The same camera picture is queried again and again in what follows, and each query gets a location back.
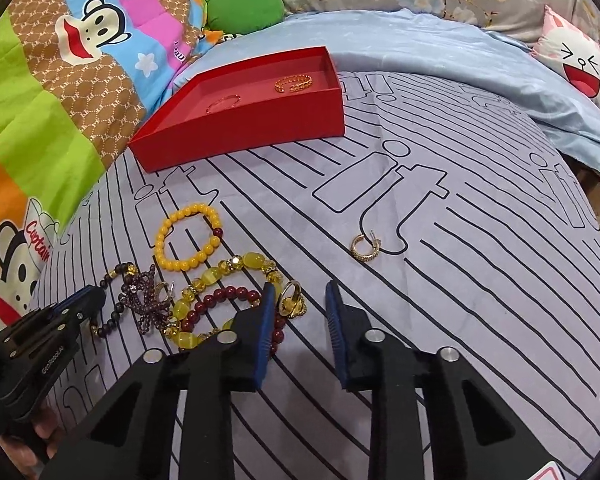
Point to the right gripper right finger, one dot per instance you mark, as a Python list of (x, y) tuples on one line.
[(438, 398)]

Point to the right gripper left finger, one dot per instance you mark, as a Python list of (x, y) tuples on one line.
[(129, 432)]

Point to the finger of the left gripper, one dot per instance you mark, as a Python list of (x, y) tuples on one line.
[(77, 302)]

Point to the purple garnet bead strand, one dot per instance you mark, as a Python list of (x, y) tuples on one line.
[(141, 294)]

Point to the small gold hoop earring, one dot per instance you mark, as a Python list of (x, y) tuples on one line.
[(365, 247)]

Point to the thin gold bangle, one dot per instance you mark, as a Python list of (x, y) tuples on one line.
[(224, 103)]

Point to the red shallow cardboard box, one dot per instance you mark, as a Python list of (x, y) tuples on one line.
[(181, 131)]

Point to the gold woven cuff bangle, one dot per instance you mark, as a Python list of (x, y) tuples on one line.
[(293, 83)]

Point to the left hand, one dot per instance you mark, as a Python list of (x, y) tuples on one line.
[(45, 424)]

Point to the grey striped bed cover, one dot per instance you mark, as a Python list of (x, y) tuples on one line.
[(488, 245)]

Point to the colourful cartoon monkey quilt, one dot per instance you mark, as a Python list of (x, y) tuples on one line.
[(77, 78)]

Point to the green plush cushion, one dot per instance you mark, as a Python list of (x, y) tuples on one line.
[(242, 17)]

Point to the pink cartoon face cushion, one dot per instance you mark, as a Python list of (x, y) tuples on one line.
[(570, 53)]

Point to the light blue pillow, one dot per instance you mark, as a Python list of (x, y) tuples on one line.
[(404, 42)]

